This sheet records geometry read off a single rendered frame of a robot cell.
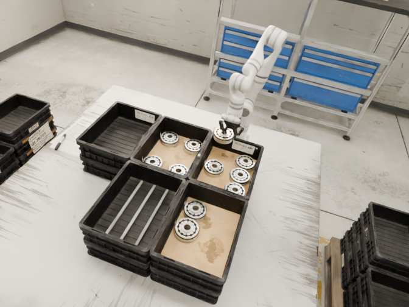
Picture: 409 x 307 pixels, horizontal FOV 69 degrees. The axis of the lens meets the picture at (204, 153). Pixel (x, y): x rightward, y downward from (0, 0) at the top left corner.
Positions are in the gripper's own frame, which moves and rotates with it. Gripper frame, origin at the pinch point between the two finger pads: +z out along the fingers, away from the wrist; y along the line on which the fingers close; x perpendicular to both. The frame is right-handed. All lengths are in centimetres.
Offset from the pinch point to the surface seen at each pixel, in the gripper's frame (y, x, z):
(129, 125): 60, 0, 16
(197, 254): -8, 59, 16
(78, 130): 93, 7, 28
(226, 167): -3.1, 5.5, 16.5
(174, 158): 24.6, 12.9, 16.0
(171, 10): 158, -254, 39
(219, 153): 4.1, -2.9, 16.4
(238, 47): 43, -176, 29
